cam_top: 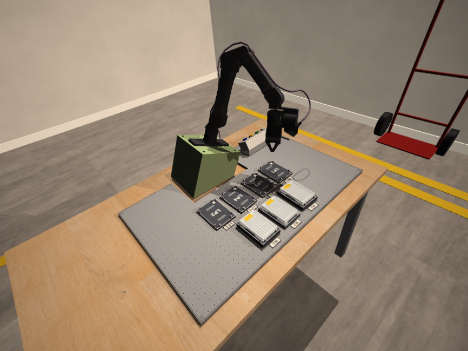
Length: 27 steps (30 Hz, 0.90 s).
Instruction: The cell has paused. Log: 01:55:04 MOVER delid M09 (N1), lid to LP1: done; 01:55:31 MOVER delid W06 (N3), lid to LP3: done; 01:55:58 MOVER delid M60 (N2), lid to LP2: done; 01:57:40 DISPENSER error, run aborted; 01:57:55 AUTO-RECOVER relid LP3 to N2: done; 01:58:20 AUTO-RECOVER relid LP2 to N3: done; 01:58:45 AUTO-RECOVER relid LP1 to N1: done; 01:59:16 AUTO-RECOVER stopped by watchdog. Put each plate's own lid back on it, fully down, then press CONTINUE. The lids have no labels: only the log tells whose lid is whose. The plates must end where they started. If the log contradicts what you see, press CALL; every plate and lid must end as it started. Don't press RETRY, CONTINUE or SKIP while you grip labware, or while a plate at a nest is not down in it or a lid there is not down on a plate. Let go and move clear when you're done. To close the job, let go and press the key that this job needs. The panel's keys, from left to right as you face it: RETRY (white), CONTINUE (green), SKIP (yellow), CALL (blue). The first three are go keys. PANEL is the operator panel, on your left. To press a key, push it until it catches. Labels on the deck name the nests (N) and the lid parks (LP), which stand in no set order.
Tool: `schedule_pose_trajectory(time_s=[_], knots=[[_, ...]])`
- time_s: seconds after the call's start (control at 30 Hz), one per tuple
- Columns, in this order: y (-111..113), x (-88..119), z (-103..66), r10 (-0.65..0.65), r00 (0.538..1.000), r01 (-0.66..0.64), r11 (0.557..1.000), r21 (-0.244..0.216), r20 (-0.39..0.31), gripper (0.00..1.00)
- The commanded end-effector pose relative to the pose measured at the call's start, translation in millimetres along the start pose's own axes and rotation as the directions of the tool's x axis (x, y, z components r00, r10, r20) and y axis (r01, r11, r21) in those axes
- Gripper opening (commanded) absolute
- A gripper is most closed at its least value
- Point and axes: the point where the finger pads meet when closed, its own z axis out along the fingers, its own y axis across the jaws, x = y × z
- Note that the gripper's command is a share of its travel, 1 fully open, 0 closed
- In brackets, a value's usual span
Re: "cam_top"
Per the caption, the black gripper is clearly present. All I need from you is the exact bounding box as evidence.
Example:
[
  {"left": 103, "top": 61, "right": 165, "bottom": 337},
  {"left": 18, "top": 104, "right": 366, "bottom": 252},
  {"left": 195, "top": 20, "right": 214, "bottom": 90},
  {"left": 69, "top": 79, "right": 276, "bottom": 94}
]
[{"left": 265, "top": 124, "right": 281, "bottom": 152}]

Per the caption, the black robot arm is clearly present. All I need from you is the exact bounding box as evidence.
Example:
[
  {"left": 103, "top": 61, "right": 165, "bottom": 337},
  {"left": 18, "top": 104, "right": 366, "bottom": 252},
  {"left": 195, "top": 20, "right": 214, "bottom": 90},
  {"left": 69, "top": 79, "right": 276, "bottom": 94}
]
[{"left": 189, "top": 46, "right": 299, "bottom": 146}]

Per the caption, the white control panel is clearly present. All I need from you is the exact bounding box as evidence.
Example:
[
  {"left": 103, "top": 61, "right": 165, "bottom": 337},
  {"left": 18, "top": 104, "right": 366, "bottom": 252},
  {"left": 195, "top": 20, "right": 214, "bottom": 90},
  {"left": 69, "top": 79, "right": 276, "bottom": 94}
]
[{"left": 238, "top": 127, "right": 267, "bottom": 156}]

